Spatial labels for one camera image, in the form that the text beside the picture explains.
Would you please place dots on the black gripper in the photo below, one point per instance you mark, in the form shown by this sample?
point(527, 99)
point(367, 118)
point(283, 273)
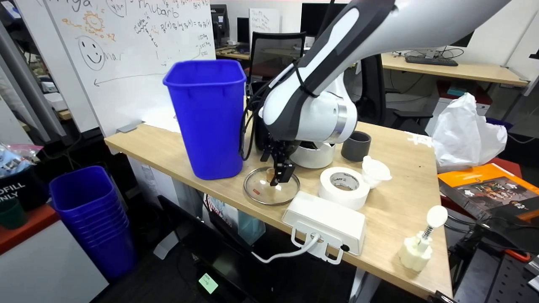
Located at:
point(280, 150)

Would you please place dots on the glass lid with wooden knob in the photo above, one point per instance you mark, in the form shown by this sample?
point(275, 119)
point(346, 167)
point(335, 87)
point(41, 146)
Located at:
point(261, 194)

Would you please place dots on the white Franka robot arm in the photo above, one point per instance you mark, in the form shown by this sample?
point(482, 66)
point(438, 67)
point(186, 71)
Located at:
point(337, 67)

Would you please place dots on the black landfill bin on table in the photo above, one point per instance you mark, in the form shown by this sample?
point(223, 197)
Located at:
point(256, 135)

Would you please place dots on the white tape roll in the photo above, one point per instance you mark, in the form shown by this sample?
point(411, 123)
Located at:
point(337, 194)

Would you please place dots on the white control box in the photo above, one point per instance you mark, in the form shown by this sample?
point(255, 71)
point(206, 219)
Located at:
point(325, 220)

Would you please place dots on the grey cup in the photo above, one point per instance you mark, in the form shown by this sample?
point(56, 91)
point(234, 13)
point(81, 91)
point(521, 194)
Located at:
point(356, 146)

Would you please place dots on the blue paper recycling bin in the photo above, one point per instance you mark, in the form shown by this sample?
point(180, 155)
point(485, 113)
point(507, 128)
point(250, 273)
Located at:
point(207, 123)

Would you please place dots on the crumpled white paper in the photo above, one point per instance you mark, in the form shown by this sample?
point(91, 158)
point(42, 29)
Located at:
point(376, 170)

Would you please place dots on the black equipment under table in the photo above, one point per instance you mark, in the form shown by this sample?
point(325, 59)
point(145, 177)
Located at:
point(236, 274)

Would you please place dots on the black mesh office chair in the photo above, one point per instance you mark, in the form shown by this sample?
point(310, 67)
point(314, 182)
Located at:
point(271, 56)

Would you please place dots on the small whiteboard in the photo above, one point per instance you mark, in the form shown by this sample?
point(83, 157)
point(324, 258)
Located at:
point(263, 18)

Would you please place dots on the white round-headed stand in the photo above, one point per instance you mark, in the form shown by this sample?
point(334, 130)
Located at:
point(416, 252)

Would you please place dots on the black computer monitor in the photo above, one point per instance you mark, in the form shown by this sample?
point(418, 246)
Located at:
point(314, 17)

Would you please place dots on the grey whiteboard eraser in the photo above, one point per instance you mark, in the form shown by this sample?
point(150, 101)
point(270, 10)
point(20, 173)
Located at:
point(128, 126)

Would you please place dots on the whiteboard with sun drawing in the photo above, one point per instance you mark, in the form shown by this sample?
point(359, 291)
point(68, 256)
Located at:
point(140, 67)

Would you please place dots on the white plastic bag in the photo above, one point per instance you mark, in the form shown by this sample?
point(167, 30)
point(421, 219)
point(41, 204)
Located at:
point(465, 136)

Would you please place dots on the black keyboard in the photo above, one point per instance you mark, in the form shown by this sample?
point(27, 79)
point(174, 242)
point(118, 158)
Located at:
point(431, 59)

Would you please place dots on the stack of blue bins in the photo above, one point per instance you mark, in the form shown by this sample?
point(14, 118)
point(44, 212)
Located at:
point(93, 224)

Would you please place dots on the orange book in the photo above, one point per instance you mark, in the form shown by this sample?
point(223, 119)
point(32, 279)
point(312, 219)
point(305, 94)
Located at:
point(482, 187)

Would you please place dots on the wooden office desk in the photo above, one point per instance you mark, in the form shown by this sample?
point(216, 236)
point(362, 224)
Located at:
point(477, 69)

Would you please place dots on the white cabinet with red top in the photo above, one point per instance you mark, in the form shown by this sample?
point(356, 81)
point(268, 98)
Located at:
point(39, 263)

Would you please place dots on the black landfill bin beside cabinet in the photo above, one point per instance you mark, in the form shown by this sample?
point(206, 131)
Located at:
point(17, 187)

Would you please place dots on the green plastic bowl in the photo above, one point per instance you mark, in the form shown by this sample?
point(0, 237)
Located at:
point(10, 215)

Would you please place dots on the grey metal frame post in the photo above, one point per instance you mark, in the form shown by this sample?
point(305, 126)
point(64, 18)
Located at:
point(27, 89)

